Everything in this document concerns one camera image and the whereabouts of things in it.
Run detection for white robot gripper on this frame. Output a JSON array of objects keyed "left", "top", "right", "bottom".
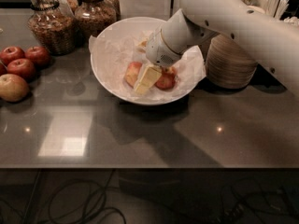
[{"left": 134, "top": 28, "right": 181, "bottom": 94}]

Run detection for red apple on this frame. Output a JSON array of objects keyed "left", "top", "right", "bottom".
[
  {"left": 155, "top": 67, "right": 178, "bottom": 90},
  {"left": 25, "top": 46, "right": 50, "bottom": 68},
  {"left": 0, "top": 46, "right": 24, "bottom": 65},
  {"left": 7, "top": 58, "right": 36, "bottom": 81}
]

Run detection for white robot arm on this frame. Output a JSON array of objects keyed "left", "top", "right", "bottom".
[{"left": 146, "top": 0, "right": 299, "bottom": 95}]

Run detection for left red-yellow apple in bowl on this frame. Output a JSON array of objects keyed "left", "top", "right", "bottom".
[{"left": 124, "top": 62, "right": 142, "bottom": 87}]

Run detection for white ceramic bowl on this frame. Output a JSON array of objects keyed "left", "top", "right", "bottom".
[{"left": 90, "top": 16, "right": 206, "bottom": 106}]

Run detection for yellow-red apple front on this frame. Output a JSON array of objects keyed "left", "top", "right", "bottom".
[{"left": 0, "top": 74, "right": 30, "bottom": 102}]

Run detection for white paper liner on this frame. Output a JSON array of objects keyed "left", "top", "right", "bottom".
[{"left": 88, "top": 30, "right": 207, "bottom": 102}]

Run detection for front stack of paper bowls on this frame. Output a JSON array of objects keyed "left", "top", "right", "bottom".
[{"left": 205, "top": 35, "right": 258, "bottom": 90}]

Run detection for right glass granola jar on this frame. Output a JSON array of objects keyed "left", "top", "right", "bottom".
[{"left": 75, "top": 0, "right": 117, "bottom": 39}]

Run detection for glass granola jar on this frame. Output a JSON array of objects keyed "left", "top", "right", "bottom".
[
  {"left": 75, "top": 0, "right": 117, "bottom": 39},
  {"left": 28, "top": 0, "right": 76, "bottom": 55}
]

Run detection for left glass granola jar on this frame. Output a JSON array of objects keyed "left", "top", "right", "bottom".
[{"left": 28, "top": 0, "right": 76, "bottom": 55}]

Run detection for black cables under table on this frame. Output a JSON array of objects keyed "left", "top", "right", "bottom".
[{"left": 0, "top": 169, "right": 127, "bottom": 224}]

